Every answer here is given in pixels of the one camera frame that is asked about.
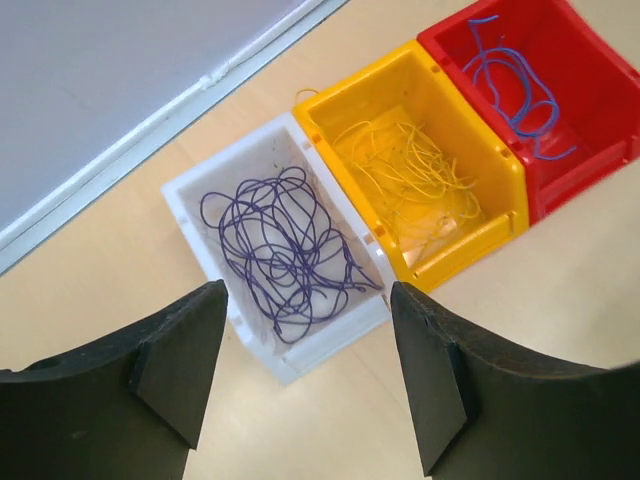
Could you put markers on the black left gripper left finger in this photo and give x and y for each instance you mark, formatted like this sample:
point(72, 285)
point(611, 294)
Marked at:
point(129, 405)

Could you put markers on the yellow plastic bin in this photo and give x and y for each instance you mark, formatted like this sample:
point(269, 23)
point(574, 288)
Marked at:
point(435, 185)

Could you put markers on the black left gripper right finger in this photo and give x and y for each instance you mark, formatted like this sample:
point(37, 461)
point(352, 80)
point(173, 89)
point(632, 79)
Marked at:
point(485, 407)

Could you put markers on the white plastic bin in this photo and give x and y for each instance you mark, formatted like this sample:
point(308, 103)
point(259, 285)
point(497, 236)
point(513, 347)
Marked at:
point(266, 216)

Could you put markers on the red plastic bin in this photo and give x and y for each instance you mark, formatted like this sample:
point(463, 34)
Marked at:
point(563, 101)

